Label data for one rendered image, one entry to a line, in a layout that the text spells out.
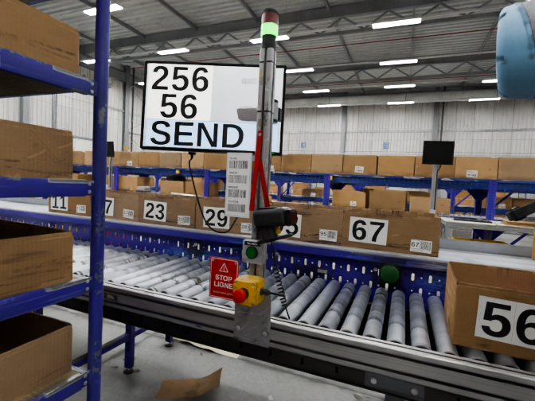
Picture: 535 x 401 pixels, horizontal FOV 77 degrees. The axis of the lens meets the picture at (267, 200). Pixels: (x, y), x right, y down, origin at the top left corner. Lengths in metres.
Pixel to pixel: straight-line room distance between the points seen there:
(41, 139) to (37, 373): 0.44
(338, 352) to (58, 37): 0.98
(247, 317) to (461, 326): 0.59
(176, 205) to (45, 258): 1.23
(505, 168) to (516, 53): 5.57
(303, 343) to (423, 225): 0.75
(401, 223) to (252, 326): 0.78
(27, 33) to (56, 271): 0.43
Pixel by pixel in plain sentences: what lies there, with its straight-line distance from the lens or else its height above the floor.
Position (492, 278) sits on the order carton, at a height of 0.88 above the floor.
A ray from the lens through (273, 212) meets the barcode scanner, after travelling 0.92.
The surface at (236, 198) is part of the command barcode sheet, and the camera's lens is 1.03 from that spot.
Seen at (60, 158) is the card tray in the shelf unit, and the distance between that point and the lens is 0.77.
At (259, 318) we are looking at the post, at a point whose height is 0.75.
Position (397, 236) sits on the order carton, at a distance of 1.52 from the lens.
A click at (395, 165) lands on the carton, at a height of 1.55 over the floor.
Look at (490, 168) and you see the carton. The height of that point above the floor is 1.55.
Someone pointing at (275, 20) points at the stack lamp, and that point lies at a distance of 1.10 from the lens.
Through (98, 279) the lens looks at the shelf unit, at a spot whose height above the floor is 0.94.
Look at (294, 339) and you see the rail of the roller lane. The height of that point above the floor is 0.71.
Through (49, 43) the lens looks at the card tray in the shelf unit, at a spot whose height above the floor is 1.39.
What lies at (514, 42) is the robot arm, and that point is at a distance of 0.66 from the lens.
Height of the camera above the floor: 1.16
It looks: 3 degrees down
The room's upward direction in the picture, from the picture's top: 3 degrees clockwise
